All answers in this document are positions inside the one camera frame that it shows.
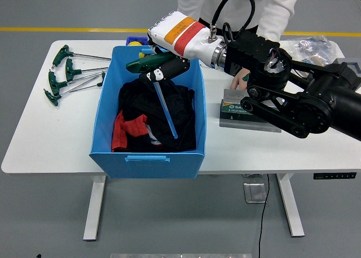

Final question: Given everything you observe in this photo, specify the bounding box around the blue plastic storage box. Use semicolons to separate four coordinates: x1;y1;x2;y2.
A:
89;45;208;180

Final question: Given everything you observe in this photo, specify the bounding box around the person's left hand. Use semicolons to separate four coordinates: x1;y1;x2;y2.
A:
230;69;250;91

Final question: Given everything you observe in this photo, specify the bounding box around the grey foam block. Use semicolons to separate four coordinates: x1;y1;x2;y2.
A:
332;57;361;92

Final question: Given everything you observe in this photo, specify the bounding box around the green metal hex key holder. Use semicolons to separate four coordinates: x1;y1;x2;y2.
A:
219;88;283;134

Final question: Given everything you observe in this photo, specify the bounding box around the person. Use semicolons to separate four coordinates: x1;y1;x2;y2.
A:
177;0;305;91

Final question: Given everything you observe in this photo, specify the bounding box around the large green T-handle hex key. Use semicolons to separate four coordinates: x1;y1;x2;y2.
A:
125;51;179;139

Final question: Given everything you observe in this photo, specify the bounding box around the black cloth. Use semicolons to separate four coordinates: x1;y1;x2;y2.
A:
117;78;197;154

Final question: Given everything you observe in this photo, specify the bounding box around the dark blue plastic bin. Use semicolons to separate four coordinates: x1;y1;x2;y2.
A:
125;36;149;47

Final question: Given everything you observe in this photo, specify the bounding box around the red cloth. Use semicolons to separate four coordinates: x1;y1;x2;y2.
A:
111;110;149;154

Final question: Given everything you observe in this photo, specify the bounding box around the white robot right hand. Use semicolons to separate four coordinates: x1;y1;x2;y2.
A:
138;11;220;84

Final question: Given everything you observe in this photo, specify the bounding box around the white table leg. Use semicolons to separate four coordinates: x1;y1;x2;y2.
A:
82;175;107;242
275;173;306;238

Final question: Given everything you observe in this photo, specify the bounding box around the white garment tag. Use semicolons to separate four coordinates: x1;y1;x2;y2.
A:
144;123;162;146

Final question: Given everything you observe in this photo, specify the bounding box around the black table control panel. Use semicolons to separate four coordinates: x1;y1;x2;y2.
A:
312;172;357;181

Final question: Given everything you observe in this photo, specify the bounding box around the metal floor plate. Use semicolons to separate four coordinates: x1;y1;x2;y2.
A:
243;181;268;204

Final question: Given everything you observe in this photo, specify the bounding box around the clear plastic bag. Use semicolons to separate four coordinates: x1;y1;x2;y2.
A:
288;35;338;65

